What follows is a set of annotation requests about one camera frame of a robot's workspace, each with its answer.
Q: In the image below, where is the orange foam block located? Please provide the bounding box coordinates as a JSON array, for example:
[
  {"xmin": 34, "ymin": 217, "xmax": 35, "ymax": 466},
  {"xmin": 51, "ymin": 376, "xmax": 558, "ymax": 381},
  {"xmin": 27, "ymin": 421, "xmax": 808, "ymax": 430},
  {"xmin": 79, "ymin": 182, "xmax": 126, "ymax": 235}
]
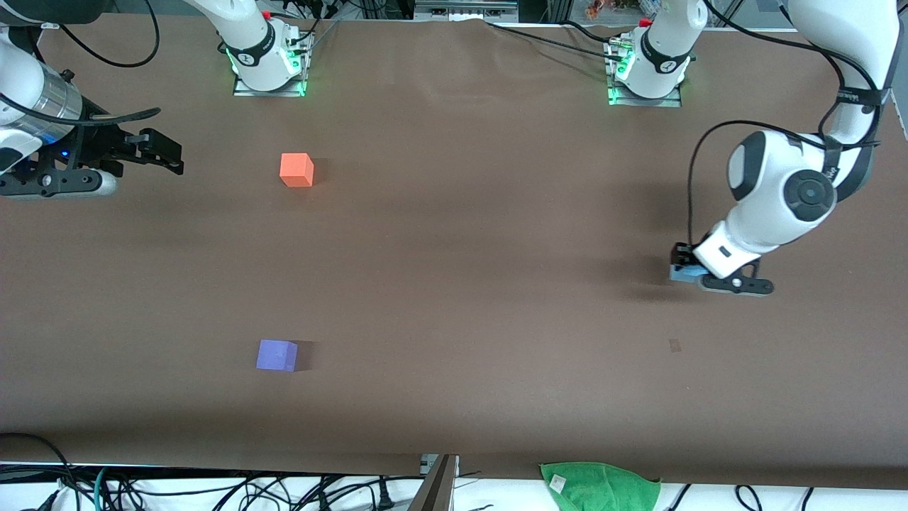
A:
[{"xmin": 279, "ymin": 153, "xmax": 315, "ymax": 188}]

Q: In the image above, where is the purple foam block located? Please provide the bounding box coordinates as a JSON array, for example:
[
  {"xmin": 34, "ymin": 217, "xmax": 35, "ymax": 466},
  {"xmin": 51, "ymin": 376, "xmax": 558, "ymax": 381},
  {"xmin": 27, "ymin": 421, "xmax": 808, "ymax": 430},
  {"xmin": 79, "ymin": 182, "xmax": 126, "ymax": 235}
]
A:
[{"xmin": 256, "ymin": 339, "xmax": 299, "ymax": 373}]

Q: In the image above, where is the brown table cover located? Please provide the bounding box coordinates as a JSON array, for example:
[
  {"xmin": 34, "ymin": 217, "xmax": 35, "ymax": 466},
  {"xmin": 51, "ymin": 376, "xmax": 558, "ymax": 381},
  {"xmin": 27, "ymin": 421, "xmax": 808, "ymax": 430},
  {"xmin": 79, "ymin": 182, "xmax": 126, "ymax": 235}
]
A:
[{"xmin": 0, "ymin": 14, "xmax": 908, "ymax": 490}]

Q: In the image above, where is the green towel cloth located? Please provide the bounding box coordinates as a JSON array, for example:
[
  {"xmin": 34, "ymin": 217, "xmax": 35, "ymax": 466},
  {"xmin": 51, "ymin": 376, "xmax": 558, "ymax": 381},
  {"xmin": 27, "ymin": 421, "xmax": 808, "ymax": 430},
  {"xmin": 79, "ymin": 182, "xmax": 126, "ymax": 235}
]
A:
[{"xmin": 540, "ymin": 462, "xmax": 662, "ymax": 511}]

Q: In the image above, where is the grey metal device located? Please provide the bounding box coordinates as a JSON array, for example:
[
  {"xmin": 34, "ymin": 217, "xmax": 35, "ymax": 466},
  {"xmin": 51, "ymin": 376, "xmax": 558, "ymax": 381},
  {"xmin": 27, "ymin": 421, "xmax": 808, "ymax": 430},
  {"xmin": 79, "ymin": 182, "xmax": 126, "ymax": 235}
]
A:
[{"xmin": 414, "ymin": 0, "xmax": 519, "ymax": 22}]

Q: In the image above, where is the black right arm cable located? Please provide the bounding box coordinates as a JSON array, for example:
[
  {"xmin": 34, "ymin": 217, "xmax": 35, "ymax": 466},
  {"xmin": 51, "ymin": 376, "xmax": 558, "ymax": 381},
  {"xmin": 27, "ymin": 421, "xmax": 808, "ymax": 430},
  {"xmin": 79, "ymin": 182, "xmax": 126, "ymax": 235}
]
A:
[{"xmin": 0, "ymin": 0, "xmax": 162, "ymax": 127}]

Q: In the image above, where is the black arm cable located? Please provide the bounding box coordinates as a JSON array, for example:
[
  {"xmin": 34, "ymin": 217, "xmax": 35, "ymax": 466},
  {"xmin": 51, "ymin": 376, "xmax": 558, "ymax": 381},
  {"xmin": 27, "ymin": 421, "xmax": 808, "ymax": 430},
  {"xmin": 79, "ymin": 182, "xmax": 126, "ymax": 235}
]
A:
[
  {"xmin": 0, "ymin": 0, "xmax": 162, "ymax": 127},
  {"xmin": 686, "ymin": 0, "xmax": 889, "ymax": 246}
]

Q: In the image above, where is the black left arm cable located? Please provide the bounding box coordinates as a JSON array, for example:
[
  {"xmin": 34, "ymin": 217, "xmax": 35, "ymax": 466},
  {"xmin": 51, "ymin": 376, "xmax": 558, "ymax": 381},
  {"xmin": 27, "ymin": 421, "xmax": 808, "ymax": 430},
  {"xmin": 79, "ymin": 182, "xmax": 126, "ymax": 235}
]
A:
[{"xmin": 686, "ymin": 0, "xmax": 889, "ymax": 246}]

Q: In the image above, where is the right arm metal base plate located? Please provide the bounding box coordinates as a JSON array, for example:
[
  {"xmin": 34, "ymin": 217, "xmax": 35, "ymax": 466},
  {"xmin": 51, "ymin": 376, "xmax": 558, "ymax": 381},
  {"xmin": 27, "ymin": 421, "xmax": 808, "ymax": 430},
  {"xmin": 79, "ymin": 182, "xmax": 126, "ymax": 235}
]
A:
[{"xmin": 233, "ymin": 32, "xmax": 308, "ymax": 97}]

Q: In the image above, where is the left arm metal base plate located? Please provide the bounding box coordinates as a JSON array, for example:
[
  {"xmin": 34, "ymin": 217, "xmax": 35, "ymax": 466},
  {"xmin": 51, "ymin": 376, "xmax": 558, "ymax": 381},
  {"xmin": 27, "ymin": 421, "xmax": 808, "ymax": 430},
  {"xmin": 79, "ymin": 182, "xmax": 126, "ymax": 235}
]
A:
[{"xmin": 607, "ymin": 39, "xmax": 683, "ymax": 108}]

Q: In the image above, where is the long black table cable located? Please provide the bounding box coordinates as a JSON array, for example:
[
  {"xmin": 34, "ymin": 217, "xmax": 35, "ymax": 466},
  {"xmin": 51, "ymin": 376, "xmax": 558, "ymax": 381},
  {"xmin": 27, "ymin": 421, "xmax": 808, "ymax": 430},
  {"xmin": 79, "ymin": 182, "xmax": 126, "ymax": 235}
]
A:
[{"xmin": 485, "ymin": 20, "xmax": 626, "ymax": 57}]

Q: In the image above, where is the thick black cable loop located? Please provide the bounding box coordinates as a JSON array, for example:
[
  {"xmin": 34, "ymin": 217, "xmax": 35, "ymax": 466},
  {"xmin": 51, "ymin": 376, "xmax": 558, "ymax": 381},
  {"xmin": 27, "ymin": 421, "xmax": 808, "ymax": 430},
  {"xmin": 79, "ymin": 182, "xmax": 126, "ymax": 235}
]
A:
[{"xmin": 0, "ymin": 432, "xmax": 80, "ymax": 511}]

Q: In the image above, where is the tangled black cable with plug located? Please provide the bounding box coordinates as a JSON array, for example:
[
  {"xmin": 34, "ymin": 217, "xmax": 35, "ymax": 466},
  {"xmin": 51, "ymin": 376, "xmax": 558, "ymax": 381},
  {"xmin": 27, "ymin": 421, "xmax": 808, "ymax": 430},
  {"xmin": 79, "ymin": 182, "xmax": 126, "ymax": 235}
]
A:
[{"xmin": 106, "ymin": 471, "xmax": 399, "ymax": 511}]

